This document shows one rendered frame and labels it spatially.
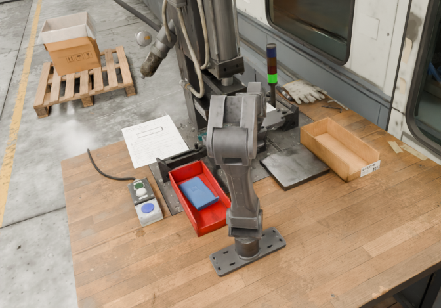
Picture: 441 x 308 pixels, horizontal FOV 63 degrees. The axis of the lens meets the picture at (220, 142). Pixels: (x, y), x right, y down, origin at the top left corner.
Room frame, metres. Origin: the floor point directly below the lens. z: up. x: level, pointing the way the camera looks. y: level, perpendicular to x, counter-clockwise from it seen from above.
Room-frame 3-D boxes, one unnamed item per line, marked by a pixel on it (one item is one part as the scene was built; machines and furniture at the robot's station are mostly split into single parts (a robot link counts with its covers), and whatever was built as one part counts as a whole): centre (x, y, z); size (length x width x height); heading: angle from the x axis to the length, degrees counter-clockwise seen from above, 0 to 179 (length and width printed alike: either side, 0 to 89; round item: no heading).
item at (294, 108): (1.14, -0.27, 0.95); 0.06 x 0.03 x 0.09; 109
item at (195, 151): (0.97, 0.12, 0.95); 0.15 x 0.03 x 0.10; 109
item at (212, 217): (0.81, 0.09, 0.93); 0.25 x 0.12 x 0.06; 19
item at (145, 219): (0.78, 0.25, 0.90); 0.07 x 0.07 x 0.06; 19
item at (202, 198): (0.84, 0.09, 0.92); 0.15 x 0.07 x 0.03; 26
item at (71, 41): (4.20, 1.53, 0.40); 0.67 x 0.60 x 0.50; 11
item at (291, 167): (0.90, -0.23, 0.91); 0.17 x 0.16 x 0.02; 109
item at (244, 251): (0.60, -0.03, 0.94); 0.20 x 0.07 x 0.08; 109
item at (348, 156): (0.93, -0.39, 0.93); 0.25 x 0.13 x 0.08; 19
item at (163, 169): (0.95, 0.18, 0.95); 0.06 x 0.03 x 0.09; 109
